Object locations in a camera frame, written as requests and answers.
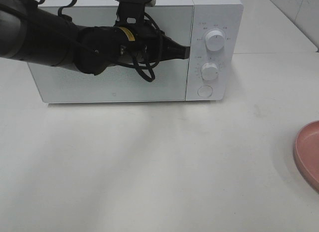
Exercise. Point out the white round door button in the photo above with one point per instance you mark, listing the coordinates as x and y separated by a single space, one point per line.
205 91

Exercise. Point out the white microwave door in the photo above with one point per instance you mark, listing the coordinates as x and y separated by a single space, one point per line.
119 84

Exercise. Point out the white microwave oven body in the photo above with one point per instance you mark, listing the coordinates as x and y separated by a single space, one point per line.
224 15

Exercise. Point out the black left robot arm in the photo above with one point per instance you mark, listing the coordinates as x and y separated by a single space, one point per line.
30 34

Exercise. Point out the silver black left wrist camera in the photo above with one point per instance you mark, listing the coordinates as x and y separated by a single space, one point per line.
132 11

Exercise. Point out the pink round plate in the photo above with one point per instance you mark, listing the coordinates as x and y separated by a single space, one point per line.
306 153

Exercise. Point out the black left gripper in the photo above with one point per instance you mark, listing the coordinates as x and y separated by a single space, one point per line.
147 44

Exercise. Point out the white round knob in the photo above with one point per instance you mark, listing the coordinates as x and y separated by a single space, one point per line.
214 40
209 71

